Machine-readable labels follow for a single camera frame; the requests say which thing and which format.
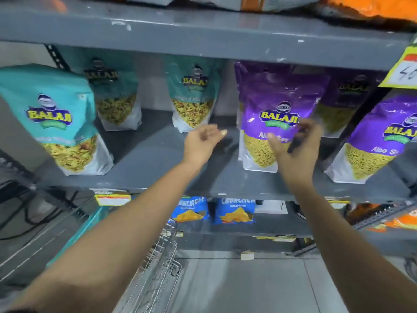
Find person's right hand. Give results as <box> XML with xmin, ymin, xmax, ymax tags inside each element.
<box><xmin>267</xmin><ymin>118</ymin><xmax>324</xmax><ymax>183</ymax></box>

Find small yellow shelf label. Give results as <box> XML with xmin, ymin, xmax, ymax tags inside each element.
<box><xmin>325</xmin><ymin>197</ymin><xmax>351</xmax><ymax>210</ymax></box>

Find wire shopping cart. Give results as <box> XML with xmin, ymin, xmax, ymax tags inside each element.
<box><xmin>112</xmin><ymin>218</ymin><xmax>182</xmax><ymax>313</ymax></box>

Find grey and orange snack packet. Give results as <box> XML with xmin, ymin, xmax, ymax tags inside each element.
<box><xmin>175</xmin><ymin>0</ymin><xmax>326</xmax><ymax>12</ymax></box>

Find person's left forearm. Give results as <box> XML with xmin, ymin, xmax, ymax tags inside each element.
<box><xmin>11</xmin><ymin>159</ymin><xmax>204</xmax><ymax>313</ymax></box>

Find person's right forearm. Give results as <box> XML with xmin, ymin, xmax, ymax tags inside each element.
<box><xmin>281</xmin><ymin>173</ymin><xmax>417</xmax><ymax>313</ymax></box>

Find person's left hand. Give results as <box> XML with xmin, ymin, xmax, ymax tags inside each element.
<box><xmin>184</xmin><ymin>124</ymin><xmax>228</xmax><ymax>166</ymax></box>

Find teal snack pouch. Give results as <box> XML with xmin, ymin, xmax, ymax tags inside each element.
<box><xmin>82</xmin><ymin>57</ymin><xmax>143</xmax><ymax>132</ymax></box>
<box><xmin>165</xmin><ymin>60</ymin><xmax>218</xmax><ymax>133</ymax></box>
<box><xmin>0</xmin><ymin>64</ymin><xmax>115</xmax><ymax>176</ymax></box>

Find black cables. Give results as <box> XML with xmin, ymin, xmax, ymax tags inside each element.
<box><xmin>0</xmin><ymin>178</ymin><xmax>80</xmax><ymax>241</ymax></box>

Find blue chips packet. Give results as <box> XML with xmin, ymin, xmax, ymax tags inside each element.
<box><xmin>171</xmin><ymin>196</ymin><xmax>210</xmax><ymax>223</ymax></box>
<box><xmin>214</xmin><ymin>198</ymin><xmax>257</xmax><ymax>225</ymax></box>

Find grey metal shelf rack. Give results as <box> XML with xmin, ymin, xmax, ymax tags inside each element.
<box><xmin>0</xmin><ymin>0</ymin><xmax>417</xmax><ymax>258</ymax></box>

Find yellow and white shelf label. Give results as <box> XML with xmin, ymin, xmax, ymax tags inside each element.
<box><xmin>94</xmin><ymin>190</ymin><xmax>132</xmax><ymax>206</ymax></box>

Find orange snack packets on rack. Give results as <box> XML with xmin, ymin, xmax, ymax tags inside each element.
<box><xmin>347</xmin><ymin>203</ymin><xmax>417</xmax><ymax>233</ymax></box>

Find yellow handwritten price tag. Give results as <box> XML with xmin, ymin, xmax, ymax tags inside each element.
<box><xmin>379</xmin><ymin>45</ymin><xmax>417</xmax><ymax>90</ymax></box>

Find purple snack pouch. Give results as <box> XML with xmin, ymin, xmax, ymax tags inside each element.
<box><xmin>239</xmin><ymin>71</ymin><xmax>330</xmax><ymax>173</ymax></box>
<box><xmin>234</xmin><ymin>61</ymin><xmax>294</xmax><ymax>131</ymax></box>
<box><xmin>315</xmin><ymin>72</ymin><xmax>386</xmax><ymax>138</ymax></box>
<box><xmin>324</xmin><ymin>94</ymin><xmax>417</xmax><ymax>185</ymax></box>

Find white box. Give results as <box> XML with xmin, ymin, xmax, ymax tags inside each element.
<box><xmin>255</xmin><ymin>200</ymin><xmax>289</xmax><ymax>215</ymax></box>

